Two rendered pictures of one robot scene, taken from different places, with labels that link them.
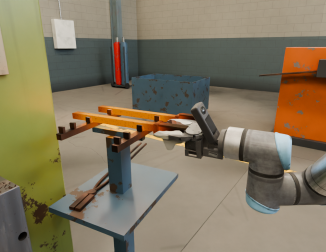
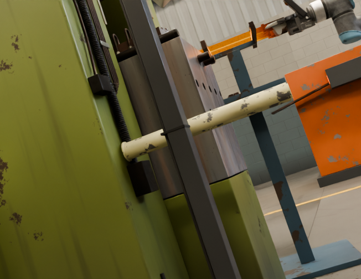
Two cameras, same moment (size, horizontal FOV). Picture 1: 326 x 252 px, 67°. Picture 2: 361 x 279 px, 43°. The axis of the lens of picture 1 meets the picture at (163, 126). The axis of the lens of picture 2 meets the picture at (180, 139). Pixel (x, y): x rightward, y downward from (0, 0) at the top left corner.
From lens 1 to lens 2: 1.65 m
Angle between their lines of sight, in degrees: 28
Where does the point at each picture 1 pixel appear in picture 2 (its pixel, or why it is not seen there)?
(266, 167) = (343, 6)
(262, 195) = (349, 24)
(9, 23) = not seen: outside the picture
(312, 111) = (349, 129)
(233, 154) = (321, 11)
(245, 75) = not seen: hidden behind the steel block
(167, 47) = not seen: hidden behind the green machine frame
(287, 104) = (319, 134)
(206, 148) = (302, 23)
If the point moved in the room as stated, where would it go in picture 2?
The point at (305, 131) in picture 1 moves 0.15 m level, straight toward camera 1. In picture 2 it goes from (355, 155) to (356, 156)
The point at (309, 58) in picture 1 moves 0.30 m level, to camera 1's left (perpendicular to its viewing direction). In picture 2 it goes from (314, 75) to (289, 82)
